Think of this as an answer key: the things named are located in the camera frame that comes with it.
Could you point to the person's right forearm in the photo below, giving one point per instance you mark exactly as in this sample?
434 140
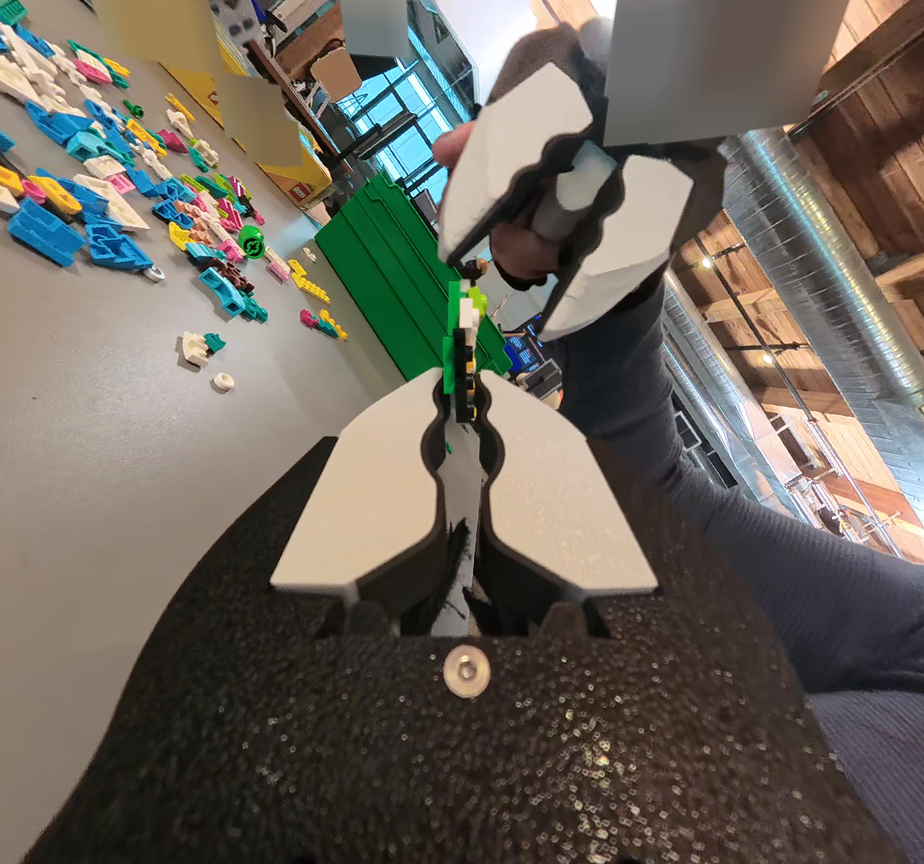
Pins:
722 517

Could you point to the thin silver ventilation duct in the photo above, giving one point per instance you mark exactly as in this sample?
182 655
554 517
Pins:
714 387

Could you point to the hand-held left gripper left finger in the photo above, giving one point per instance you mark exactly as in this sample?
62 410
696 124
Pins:
361 510

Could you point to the pink yellow teal toy brick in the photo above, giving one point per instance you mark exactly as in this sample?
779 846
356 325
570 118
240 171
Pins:
325 324

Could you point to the computer monitor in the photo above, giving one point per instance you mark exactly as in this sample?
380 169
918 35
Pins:
530 357

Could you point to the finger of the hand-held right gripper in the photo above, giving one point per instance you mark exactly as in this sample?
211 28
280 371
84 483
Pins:
635 228
512 149

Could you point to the white and teal toy brick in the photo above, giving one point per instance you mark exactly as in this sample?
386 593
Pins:
196 348

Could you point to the green plastic bin stack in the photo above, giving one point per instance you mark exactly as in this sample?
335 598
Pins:
382 279

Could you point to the person's dark blue clothing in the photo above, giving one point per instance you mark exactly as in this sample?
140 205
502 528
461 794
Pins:
881 777

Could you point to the person's right hand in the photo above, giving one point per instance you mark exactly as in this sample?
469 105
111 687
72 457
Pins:
523 247

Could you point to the white round toy stud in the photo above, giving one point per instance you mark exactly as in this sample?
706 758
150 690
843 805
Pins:
222 382

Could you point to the yellow toothed toy brick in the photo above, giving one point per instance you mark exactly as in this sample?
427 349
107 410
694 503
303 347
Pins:
310 283

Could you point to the yellow cardboard box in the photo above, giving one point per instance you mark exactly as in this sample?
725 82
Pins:
303 184

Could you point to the pile of colourful toy bricks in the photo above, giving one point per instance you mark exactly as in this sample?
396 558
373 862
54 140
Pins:
94 185

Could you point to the green toy brick build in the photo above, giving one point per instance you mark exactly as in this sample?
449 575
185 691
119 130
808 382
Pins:
460 344

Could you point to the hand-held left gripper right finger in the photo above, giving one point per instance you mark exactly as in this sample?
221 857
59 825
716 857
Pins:
563 510

